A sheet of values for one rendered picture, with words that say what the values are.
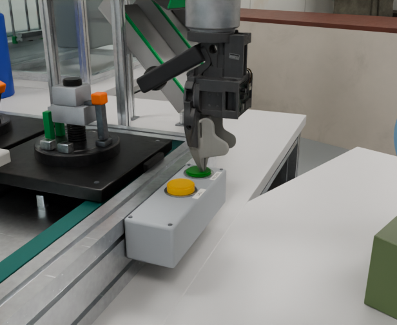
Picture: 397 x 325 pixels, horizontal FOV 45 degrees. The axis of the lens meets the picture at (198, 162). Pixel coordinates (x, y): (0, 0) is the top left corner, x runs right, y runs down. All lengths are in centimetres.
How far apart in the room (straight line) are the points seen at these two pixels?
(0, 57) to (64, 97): 97
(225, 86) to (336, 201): 37
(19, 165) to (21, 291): 33
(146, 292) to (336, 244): 31
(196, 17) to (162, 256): 31
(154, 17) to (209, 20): 49
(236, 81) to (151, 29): 49
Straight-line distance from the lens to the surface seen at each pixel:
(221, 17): 65
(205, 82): 67
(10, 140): 93
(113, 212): 66
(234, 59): 67
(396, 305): 65
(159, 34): 113
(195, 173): 74
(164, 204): 66
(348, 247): 79
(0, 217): 77
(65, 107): 80
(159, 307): 63
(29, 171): 78
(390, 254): 62
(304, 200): 92
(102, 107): 78
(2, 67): 175
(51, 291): 53
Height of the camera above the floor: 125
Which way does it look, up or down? 21 degrees down
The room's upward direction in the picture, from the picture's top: straight up
